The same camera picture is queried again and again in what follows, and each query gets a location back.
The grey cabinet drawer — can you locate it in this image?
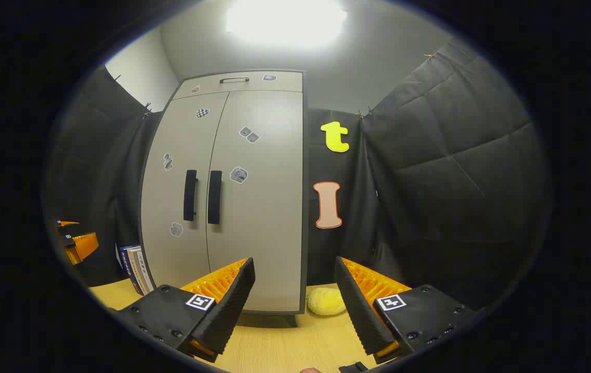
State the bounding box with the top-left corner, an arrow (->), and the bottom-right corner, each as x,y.
172,71 -> 304,100

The grey double-door shoe cabinet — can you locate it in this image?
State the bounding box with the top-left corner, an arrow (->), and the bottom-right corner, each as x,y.
139,70 -> 310,327

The cream book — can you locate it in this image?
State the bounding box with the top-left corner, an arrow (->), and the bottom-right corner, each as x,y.
127,247 -> 148,296

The navy book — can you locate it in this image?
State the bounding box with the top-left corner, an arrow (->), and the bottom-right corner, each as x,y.
117,246 -> 140,293

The yellow sponge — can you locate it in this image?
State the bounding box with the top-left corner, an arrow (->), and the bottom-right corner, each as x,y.
306,288 -> 347,317

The black door handle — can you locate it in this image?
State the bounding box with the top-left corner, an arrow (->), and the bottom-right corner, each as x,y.
183,169 -> 198,222
208,170 -> 223,225

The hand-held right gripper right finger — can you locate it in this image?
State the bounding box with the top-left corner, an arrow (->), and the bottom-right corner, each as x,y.
334,256 -> 478,365

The large ceiling light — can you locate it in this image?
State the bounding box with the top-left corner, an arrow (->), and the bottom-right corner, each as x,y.
225,0 -> 349,50

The white book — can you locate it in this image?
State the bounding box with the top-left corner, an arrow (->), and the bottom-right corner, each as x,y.
135,248 -> 155,295

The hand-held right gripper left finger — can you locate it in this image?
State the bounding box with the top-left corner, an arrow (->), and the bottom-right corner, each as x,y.
110,257 -> 256,364

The black backdrop cloth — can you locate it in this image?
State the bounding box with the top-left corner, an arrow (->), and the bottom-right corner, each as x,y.
44,39 -> 552,311

